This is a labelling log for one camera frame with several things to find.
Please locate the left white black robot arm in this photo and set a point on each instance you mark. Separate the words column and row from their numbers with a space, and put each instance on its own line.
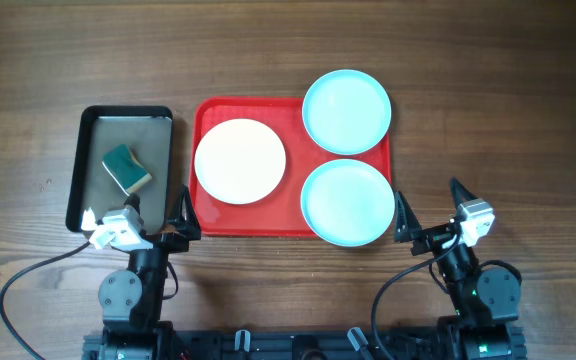
column 131, row 299

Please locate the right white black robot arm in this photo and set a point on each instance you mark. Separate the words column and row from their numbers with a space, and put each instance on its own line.
column 485, row 295

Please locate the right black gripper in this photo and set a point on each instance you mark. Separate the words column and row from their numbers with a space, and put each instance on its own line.
column 432, row 238

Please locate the green yellow sponge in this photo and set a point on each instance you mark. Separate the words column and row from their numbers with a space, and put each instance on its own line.
column 125, row 169

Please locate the white round plate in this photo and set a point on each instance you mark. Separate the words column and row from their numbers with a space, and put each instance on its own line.
column 240, row 161

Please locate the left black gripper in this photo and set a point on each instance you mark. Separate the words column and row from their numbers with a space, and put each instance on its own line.
column 189, row 227

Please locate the red plastic tray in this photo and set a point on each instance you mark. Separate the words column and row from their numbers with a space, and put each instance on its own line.
column 278, row 214

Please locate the black rectangular metal tray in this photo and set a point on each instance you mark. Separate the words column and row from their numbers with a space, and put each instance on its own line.
column 148, row 133

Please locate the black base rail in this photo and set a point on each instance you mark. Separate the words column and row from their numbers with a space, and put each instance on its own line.
column 293, row 345

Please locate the light blue plate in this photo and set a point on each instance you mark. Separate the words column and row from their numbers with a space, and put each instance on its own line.
column 347, row 203
column 346, row 112

